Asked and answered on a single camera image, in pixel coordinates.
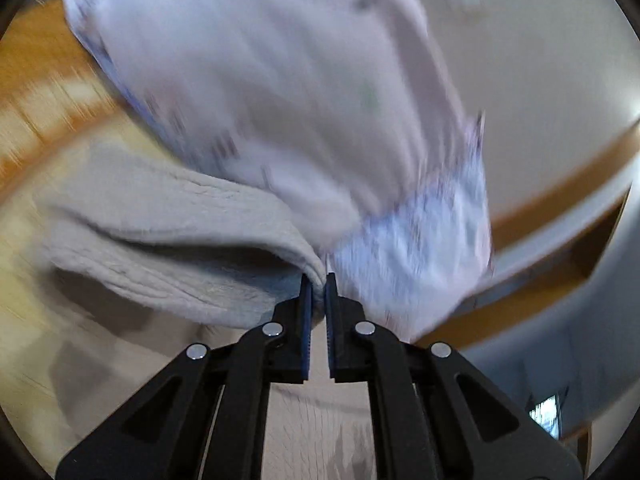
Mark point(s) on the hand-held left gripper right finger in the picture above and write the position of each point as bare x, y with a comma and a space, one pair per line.
330, 330

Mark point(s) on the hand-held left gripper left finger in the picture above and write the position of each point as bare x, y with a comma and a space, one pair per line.
306, 330

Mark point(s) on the blue floral tree-print pillow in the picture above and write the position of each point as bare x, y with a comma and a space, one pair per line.
425, 240

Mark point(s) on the wooden bed headboard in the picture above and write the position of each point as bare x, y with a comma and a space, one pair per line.
520, 222

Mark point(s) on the pink floral pillow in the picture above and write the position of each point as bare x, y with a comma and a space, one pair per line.
260, 60

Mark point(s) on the orange bed cover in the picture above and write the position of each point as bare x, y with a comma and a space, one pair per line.
35, 85

